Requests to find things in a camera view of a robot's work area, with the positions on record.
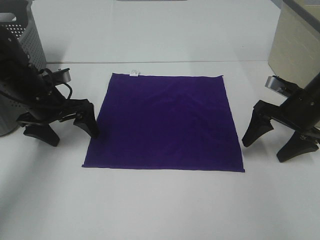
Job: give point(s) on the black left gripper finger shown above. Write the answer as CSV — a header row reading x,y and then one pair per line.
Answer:
x,y
85,119
42,132

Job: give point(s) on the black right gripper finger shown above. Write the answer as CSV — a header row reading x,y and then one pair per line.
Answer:
x,y
297,145
258,126

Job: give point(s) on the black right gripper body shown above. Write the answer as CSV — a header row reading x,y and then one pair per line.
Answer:
x,y
300,111

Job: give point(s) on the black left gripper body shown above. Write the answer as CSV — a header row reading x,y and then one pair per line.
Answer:
x,y
45,102

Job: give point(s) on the purple towel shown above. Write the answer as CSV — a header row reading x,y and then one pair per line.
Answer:
x,y
165,123

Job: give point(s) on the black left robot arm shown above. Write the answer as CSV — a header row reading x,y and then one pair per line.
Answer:
x,y
9,81

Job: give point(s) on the beige storage bin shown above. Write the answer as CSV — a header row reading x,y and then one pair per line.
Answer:
x,y
295,51

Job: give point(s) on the grey perforated laundry basket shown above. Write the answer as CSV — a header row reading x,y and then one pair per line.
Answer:
x,y
20,45

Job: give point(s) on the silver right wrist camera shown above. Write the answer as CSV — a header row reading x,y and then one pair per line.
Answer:
x,y
281,86

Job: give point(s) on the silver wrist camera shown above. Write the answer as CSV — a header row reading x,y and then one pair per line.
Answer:
x,y
281,86
58,77

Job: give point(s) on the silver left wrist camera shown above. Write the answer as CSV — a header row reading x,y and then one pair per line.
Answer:
x,y
58,77

